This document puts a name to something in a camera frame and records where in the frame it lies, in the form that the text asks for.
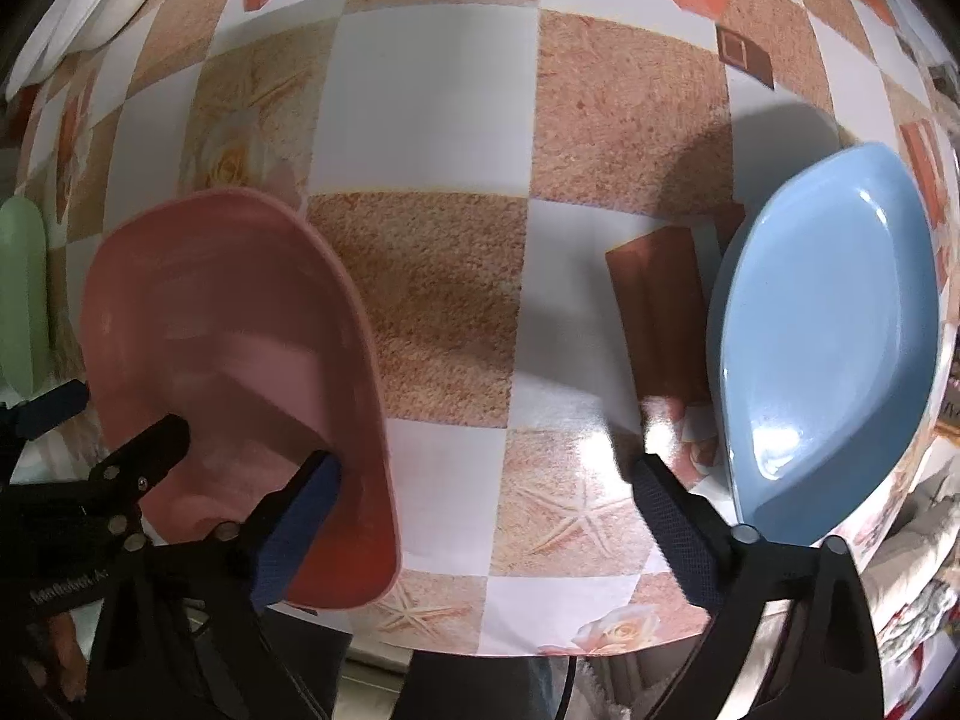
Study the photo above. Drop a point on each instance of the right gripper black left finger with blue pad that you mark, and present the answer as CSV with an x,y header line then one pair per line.
x,y
179,634

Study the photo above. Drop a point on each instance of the pink plastic plate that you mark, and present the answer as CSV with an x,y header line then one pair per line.
x,y
227,309

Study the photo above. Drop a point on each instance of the blue plastic plate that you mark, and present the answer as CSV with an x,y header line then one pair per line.
x,y
822,342

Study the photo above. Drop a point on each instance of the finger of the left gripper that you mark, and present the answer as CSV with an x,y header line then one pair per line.
x,y
142,460
31,419

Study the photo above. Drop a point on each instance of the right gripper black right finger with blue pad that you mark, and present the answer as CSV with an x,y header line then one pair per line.
x,y
825,661

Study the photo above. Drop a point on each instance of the checkered patterned tablecloth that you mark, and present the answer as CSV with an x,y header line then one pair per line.
x,y
532,198

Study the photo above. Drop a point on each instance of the green plastic plate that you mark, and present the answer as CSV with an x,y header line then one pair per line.
x,y
25,326

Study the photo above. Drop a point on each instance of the white plate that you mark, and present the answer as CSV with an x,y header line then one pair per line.
x,y
67,27

